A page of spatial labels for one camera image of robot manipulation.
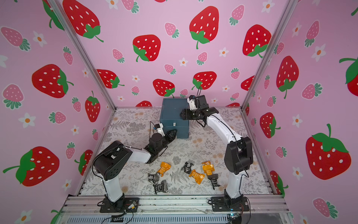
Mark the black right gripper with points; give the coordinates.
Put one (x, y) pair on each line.
(193, 113)

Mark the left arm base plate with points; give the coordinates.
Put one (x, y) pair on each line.
(123, 204)

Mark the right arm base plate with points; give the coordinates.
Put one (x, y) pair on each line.
(225, 203)

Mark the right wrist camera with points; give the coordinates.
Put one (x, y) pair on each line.
(192, 102)

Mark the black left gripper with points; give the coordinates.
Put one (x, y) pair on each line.
(170, 138)

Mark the aluminium corner post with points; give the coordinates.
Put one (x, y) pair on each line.
(281, 26)
(60, 13)

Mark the aluminium front rail frame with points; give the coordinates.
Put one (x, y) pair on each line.
(161, 209)

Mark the orange cookie packet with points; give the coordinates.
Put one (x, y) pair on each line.
(198, 177)
(164, 167)
(208, 168)

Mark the teal drawer cabinet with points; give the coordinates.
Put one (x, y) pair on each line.
(170, 117)

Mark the aluminium corner post left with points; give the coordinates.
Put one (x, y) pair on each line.
(60, 13)

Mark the orange cookie packet left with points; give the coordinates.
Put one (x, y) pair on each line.
(164, 167)

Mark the black cookie packet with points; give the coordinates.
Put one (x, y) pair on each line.
(187, 168)
(154, 178)
(214, 180)
(161, 187)

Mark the orange cookie packet centre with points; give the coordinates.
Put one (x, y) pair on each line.
(198, 177)

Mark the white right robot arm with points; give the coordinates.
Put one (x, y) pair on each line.
(239, 152)

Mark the aluminium corner post right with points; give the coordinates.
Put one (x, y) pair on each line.
(281, 26)

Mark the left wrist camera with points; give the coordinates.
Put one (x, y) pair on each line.
(159, 129)

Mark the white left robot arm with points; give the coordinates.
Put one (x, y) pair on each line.
(111, 161)

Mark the orange cookie packet right top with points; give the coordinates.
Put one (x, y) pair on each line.
(208, 168)

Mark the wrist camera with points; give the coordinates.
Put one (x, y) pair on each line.
(192, 102)
(159, 129)

